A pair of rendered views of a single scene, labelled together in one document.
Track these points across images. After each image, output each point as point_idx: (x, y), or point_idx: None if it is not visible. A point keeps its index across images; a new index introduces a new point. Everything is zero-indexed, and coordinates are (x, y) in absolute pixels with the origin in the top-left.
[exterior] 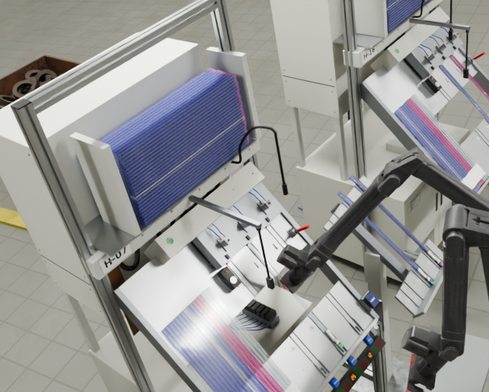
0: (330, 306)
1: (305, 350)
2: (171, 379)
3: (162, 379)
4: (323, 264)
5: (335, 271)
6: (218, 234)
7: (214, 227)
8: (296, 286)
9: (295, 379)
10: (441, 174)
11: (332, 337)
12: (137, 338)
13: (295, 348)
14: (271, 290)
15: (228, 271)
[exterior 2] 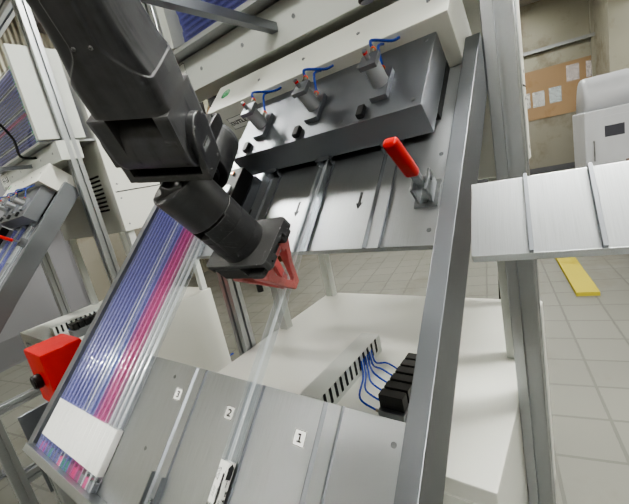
0: (304, 441)
1: (180, 426)
2: (279, 348)
3: (280, 342)
4: (109, 151)
5: (416, 381)
6: (276, 111)
7: (283, 98)
8: (221, 260)
9: (128, 437)
10: None
11: (210, 492)
12: (347, 309)
13: (180, 399)
14: (496, 400)
15: (236, 174)
